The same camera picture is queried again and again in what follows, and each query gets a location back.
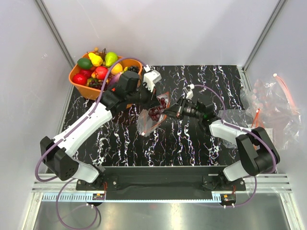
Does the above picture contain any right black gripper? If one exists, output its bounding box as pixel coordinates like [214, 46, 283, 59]
[161, 97, 203, 121]

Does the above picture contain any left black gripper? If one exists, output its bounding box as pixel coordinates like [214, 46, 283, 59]
[127, 81, 161, 111]

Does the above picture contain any purple grape bunch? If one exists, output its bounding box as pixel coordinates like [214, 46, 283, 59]
[148, 97, 167, 122]

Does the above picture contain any clear orange-zipper bag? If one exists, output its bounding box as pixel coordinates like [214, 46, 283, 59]
[137, 92, 170, 137]

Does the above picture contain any red apple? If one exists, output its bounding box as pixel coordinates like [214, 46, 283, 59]
[94, 66, 108, 80]

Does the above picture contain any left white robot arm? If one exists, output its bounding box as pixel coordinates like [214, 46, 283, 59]
[40, 70, 161, 190]

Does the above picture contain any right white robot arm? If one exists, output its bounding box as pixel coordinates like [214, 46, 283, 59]
[163, 97, 280, 190]

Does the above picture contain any pile of zip bags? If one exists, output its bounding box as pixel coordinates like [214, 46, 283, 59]
[240, 73, 302, 150]

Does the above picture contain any black grape cluster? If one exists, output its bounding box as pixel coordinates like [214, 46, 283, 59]
[127, 66, 140, 73]

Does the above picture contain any orange peach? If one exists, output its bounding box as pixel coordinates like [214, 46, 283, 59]
[111, 63, 123, 75]

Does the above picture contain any dark grape bunch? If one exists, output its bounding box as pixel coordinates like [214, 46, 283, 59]
[88, 79, 107, 90]

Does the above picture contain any yellow pear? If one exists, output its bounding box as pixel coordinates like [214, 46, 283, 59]
[88, 53, 104, 67]

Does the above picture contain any orange plastic fruit basket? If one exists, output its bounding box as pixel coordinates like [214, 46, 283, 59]
[68, 56, 143, 100]

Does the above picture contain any red round fruit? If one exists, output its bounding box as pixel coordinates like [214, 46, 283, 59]
[72, 73, 87, 86]

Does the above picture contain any dark green avocado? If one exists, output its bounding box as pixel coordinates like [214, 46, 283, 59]
[77, 57, 93, 70]

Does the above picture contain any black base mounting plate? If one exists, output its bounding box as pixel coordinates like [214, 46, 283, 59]
[76, 166, 246, 202]

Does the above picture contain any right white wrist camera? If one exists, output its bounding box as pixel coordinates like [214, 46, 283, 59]
[183, 84, 195, 100]

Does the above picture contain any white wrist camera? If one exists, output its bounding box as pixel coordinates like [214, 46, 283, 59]
[143, 65, 162, 92]
[183, 84, 195, 100]

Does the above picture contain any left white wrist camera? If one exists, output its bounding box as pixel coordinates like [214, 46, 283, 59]
[143, 65, 162, 92]

